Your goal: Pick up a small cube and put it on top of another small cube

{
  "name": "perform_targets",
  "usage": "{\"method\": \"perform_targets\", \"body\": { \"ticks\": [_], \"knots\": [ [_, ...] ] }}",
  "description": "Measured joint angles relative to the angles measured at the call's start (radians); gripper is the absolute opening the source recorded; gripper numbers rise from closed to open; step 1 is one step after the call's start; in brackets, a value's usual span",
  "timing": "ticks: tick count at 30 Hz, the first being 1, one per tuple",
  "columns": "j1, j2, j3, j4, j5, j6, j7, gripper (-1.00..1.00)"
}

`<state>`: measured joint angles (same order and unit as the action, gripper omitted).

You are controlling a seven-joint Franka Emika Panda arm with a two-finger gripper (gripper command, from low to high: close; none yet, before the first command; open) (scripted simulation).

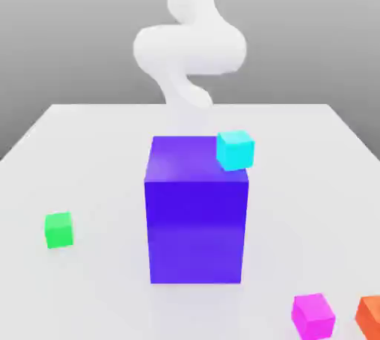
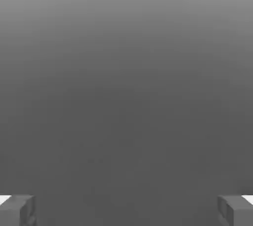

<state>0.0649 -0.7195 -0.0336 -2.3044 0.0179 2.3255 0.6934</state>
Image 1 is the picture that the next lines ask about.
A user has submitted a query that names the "small orange cube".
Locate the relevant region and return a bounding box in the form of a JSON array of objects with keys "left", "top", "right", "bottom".
[{"left": 355, "top": 295, "right": 380, "bottom": 340}]

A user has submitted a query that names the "small green cube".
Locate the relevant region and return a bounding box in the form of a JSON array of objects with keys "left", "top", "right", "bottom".
[{"left": 44, "top": 211, "right": 74, "bottom": 249}]

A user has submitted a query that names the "large purple box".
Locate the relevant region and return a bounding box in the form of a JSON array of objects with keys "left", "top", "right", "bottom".
[{"left": 143, "top": 135, "right": 249, "bottom": 285}]

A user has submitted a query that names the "small cyan cube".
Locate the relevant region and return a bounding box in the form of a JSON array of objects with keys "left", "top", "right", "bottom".
[{"left": 215, "top": 129, "right": 256, "bottom": 172}]

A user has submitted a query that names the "small magenta cube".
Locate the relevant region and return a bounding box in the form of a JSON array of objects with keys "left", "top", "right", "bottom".
[{"left": 290, "top": 292, "right": 337, "bottom": 340}]

